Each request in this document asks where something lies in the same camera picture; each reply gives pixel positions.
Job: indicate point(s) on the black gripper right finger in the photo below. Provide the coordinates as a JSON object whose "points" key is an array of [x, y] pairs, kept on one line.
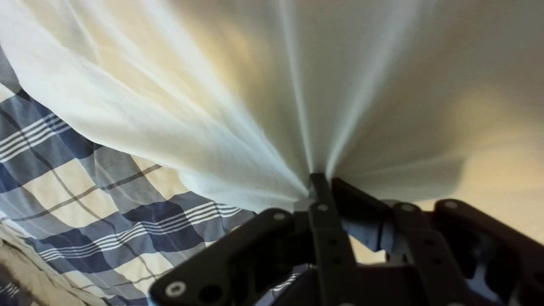
{"points": [[452, 255]]}

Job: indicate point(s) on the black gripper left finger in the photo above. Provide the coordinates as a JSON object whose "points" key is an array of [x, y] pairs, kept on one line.
{"points": [[272, 255]]}

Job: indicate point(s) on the white pillow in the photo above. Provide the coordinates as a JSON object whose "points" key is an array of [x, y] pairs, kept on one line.
{"points": [[272, 85]]}

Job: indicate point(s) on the large checked pillow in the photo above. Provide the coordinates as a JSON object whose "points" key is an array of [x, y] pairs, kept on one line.
{"points": [[85, 197]]}

